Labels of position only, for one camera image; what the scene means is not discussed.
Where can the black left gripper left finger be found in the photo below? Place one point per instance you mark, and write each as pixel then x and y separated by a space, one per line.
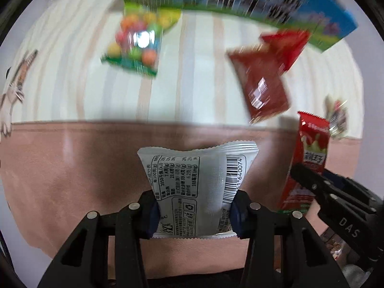
pixel 82 261

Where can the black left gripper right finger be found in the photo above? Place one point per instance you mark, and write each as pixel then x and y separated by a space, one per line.
pixel 283 250

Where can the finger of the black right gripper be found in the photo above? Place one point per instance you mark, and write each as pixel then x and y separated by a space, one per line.
pixel 335 179
pixel 314 182

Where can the red chicken snack packet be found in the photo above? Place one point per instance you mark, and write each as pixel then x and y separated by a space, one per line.
pixel 310 153

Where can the small white red candy packet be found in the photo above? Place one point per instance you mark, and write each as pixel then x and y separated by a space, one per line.
pixel 337 115

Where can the white snack packet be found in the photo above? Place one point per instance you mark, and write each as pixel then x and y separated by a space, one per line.
pixel 194 189

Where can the dark red sauce packet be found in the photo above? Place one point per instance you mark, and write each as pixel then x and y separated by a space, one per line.
pixel 259 73

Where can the bright red snack packet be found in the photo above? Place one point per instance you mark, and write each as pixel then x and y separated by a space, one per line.
pixel 287 45

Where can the colourful candy ball bag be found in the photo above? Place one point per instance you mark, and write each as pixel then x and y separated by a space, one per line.
pixel 138 41

